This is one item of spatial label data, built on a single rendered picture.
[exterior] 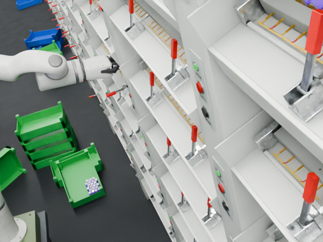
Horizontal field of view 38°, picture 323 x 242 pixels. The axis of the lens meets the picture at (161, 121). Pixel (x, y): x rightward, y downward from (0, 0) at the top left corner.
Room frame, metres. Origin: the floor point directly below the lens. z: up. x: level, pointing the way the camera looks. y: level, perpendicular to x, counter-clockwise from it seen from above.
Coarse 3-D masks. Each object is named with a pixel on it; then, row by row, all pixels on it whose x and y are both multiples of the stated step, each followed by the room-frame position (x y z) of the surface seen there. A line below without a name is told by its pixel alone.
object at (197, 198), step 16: (144, 128) 1.19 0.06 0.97; (160, 128) 1.17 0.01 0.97; (160, 144) 1.10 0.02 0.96; (176, 160) 1.00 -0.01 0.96; (176, 176) 0.95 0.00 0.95; (192, 176) 0.92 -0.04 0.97; (192, 192) 0.87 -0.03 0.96; (192, 208) 0.82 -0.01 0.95; (208, 208) 0.76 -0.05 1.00; (208, 224) 0.74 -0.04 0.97; (224, 240) 0.69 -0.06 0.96
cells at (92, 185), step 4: (92, 180) 2.06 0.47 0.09; (96, 180) 2.06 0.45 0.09; (88, 184) 2.04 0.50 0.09; (92, 184) 2.03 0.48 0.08; (96, 184) 2.03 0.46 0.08; (88, 188) 2.01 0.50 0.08; (92, 188) 2.01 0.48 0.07; (96, 188) 2.00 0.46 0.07; (88, 192) 1.99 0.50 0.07; (92, 192) 1.98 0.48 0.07; (96, 192) 1.99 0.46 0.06
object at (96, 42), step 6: (96, 36) 1.88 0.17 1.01; (90, 42) 1.87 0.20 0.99; (96, 42) 1.88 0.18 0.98; (102, 42) 1.88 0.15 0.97; (96, 48) 1.87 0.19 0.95; (102, 48) 1.84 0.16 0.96; (102, 54) 1.80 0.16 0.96; (120, 72) 1.59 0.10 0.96; (114, 78) 1.57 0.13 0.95; (120, 78) 1.55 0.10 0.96; (120, 84) 1.52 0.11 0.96; (126, 96) 1.42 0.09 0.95; (132, 108) 1.28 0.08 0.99
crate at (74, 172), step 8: (64, 160) 2.24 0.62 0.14; (72, 160) 2.26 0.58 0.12; (80, 160) 2.27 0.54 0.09; (88, 160) 2.26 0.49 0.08; (64, 168) 2.24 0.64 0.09; (72, 168) 2.23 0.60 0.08; (80, 168) 2.22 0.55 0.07; (88, 168) 2.20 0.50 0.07; (64, 176) 2.19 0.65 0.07; (72, 176) 2.17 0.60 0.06; (80, 176) 2.16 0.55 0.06; (88, 176) 2.15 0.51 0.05; (96, 176) 2.14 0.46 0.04; (64, 184) 2.09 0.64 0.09; (72, 184) 2.12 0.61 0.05; (80, 184) 2.11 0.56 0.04; (72, 192) 2.07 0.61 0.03; (80, 192) 2.06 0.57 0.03; (104, 192) 2.00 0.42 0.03; (72, 200) 1.95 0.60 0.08; (80, 200) 1.97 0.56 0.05; (88, 200) 1.99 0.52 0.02
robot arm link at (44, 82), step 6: (72, 66) 1.48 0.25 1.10; (72, 72) 1.46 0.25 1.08; (36, 78) 1.46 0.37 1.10; (42, 78) 1.44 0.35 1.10; (48, 78) 1.44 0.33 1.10; (66, 78) 1.45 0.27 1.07; (72, 78) 1.46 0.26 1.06; (42, 84) 1.44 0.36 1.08; (48, 84) 1.44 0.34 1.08; (54, 84) 1.45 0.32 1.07; (60, 84) 1.45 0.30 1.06; (66, 84) 1.46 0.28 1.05; (72, 84) 1.47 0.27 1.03; (42, 90) 1.45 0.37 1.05
